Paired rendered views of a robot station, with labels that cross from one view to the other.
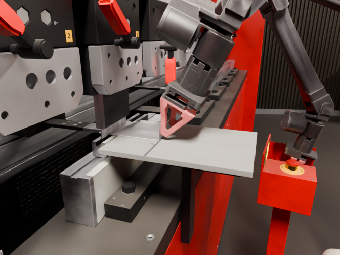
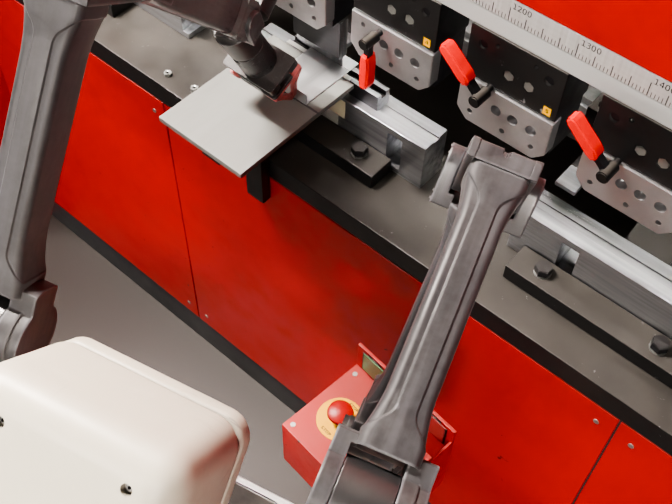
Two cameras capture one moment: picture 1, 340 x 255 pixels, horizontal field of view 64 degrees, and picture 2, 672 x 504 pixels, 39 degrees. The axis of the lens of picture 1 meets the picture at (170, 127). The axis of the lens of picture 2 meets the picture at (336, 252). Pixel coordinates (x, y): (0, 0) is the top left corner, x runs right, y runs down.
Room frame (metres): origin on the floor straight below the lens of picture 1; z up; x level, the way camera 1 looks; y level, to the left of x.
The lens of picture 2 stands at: (0.99, -1.01, 2.08)
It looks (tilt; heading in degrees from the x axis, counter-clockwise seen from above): 53 degrees down; 111
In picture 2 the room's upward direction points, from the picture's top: 2 degrees clockwise
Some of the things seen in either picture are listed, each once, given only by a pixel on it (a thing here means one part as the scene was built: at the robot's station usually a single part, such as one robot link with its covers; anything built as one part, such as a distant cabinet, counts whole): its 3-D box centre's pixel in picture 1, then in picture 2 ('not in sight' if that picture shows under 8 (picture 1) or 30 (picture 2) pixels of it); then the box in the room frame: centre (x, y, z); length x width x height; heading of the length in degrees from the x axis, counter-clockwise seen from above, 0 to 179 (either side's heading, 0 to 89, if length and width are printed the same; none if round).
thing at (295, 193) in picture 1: (288, 170); (365, 445); (0.83, -0.40, 0.75); 0.20 x 0.16 x 0.18; 155
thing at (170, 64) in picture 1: (168, 64); (370, 59); (0.66, 0.00, 1.12); 0.04 x 0.02 x 0.10; 71
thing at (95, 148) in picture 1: (124, 132); (336, 71); (0.57, 0.10, 0.99); 0.20 x 0.03 x 0.03; 161
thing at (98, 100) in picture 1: (113, 108); (319, 30); (0.53, 0.11, 1.05); 0.10 x 0.02 x 0.10; 161
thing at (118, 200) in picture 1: (149, 174); (314, 130); (0.55, 0.05, 0.89); 0.30 x 0.05 x 0.03; 161
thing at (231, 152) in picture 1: (183, 142); (258, 102); (0.48, -0.03, 1.00); 0.26 x 0.18 x 0.01; 71
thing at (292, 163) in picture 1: (292, 166); (340, 415); (0.78, -0.39, 0.79); 0.04 x 0.04 x 0.04
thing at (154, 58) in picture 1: (146, 39); (410, 15); (0.69, 0.06, 1.18); 0.15 x 0.09 x 0.17; 161
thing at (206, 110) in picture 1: (202, 110); (596, 314); (1.08, -0.13, 0.89); 0.30 x 0.05 x 0.03; 161
